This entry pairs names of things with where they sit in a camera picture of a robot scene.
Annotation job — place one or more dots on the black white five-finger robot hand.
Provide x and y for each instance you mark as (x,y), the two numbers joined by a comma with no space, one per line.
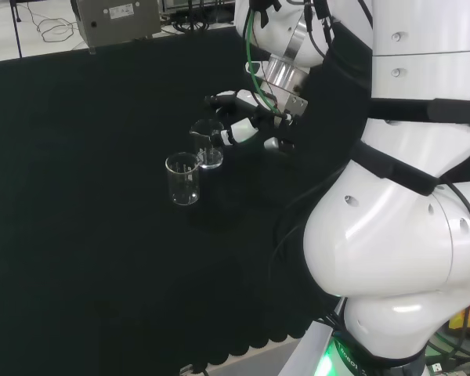
(274,117)

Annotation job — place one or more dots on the clear glass beaker with spout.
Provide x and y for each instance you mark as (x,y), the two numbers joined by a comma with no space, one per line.
(182,180)
(203,152)

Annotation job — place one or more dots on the grey metal box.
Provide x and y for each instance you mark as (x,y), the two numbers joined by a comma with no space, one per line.
(117,19)

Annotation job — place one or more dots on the clear cloth clip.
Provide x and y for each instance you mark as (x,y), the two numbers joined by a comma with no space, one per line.
(92,50)
(186,369)

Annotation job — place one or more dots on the black bench cloth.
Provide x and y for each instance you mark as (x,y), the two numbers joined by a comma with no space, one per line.
(102,235)

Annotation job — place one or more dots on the black tripod leg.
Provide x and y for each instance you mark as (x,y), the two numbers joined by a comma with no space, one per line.
(17,27)

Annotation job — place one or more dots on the yellow stop button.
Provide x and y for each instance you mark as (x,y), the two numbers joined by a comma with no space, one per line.
(468,317)

